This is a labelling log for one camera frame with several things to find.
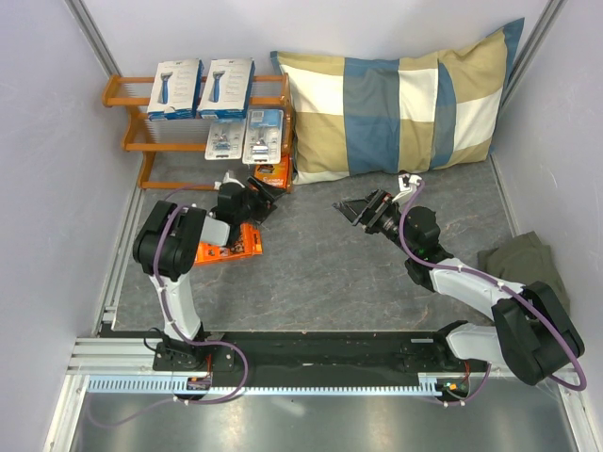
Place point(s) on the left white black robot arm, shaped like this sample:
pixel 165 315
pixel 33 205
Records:
pixel 176 238

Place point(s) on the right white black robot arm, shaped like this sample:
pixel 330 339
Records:
pixel 531 333

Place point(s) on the white box blue razor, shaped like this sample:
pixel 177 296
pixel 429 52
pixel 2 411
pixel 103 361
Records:
pixel 227 89
pixel 176 89

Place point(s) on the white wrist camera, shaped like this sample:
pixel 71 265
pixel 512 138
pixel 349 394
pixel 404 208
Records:
pixel 228 178
pixel 408 186

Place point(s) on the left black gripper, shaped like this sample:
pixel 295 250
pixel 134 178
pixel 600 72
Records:
pixel 265 202

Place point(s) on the olive green cloth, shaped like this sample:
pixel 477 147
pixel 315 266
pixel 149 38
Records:
pixel 525 259

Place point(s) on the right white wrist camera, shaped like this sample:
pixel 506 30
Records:
pixel 408 186

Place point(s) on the clear blister razor pack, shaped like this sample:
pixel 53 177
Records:
pixel 225 140

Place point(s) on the blue beige checkered pillow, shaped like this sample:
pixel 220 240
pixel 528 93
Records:
pixel 355 116

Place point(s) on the Gillette razor blister pack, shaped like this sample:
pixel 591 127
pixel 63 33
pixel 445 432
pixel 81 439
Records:
pixel 263 137

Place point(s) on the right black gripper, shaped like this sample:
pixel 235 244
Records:
pixel 367 210

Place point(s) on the orange wooden two-tier shelf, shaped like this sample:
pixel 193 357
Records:
pixel 150 138

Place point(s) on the orange black razor pack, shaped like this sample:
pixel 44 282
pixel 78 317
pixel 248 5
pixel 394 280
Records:
pixel 278 175

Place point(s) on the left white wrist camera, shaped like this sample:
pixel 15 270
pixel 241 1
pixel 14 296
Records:
pixel 228 178

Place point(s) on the orange razor cartridge pack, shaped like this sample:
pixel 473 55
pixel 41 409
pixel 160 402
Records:
pixel 248 245

